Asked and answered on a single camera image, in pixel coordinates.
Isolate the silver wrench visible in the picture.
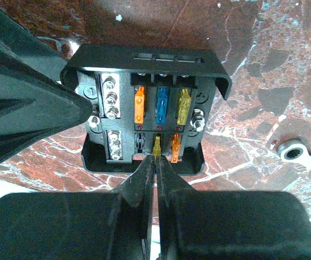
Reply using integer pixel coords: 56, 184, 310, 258
277, 139, 311, 171

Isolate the small orange fuse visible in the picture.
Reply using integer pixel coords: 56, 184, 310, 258
171, 133, 181, 164

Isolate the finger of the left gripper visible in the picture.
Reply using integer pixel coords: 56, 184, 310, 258
0, 9, 92, 163

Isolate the orange fuse in box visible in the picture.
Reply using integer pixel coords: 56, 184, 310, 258
134, 86, 145, 124

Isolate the yellow fuse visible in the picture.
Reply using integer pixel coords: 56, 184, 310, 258
152, 135, 161, 158
177, 88, 191, 126

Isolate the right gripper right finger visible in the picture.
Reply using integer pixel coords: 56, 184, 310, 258
155, 156, 311, 259

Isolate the blue fuse in box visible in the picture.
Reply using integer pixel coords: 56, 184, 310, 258
156, 88, 169, 125

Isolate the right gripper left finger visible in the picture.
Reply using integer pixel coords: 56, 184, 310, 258
0, 155, 155, 259

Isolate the yellow fuse in box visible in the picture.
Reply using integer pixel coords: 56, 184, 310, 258
177, 88, 191, 126

